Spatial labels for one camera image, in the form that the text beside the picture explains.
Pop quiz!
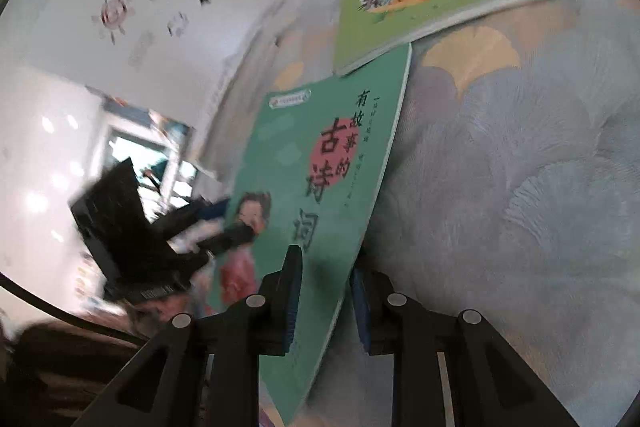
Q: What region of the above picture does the black cable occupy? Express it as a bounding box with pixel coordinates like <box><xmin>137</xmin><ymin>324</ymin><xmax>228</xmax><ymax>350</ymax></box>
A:
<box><xmin>0</xmin><ymin>272</ymin><xmax>146</xmax><ymax>348</ymax></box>

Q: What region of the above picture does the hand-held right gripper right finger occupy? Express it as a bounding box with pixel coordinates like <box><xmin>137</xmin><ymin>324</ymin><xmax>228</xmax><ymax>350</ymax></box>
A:
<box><xmin>349</xmin><ymin>268</ymin><xmax>581</xmax><ymax>427</ymax></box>

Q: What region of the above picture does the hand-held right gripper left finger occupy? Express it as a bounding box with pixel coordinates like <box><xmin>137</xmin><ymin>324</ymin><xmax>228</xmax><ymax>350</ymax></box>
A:
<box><xmin>72</xmin><ymin>245</ymin><xmax>304</xmax><ymax>427</ymax></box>

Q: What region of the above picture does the teal green book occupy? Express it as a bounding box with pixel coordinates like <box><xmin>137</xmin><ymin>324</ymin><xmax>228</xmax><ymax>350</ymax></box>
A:
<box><xmin>202</xmin><ymin>42</ymin><xmax>413</xmax><ymax>427</ymax></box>

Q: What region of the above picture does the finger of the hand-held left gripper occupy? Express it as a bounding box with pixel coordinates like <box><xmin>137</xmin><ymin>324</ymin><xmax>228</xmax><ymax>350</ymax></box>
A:
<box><xmin>197</xmin><ymin>223</ymin><xmax>257</xmax><ymax>259</ymax></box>
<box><xmin>150</xmin><ymin>196</ymin><xmax>232</xmax><ymax>238</ymax></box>

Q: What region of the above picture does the large green illustrated book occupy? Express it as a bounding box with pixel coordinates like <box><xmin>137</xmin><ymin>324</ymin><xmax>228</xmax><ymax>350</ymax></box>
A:
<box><xmin>331</xmin><ymin>0</ymin><xmax>565</xmax><ymax>78</ymax></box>

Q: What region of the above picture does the leaf patterned tablecloth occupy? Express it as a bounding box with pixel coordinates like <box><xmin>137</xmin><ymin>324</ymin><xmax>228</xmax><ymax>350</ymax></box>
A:
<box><xmin>215</xmin><ymin>0</ymin><xmax>640</xmax><ymax>427</ymax></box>

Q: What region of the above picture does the dark brown garment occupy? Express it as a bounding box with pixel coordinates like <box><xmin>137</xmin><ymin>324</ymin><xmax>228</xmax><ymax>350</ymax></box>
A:
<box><xmin>0</xmin><ymin>322</ymin><xmax>146</xmax><ymax>427</ymax></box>

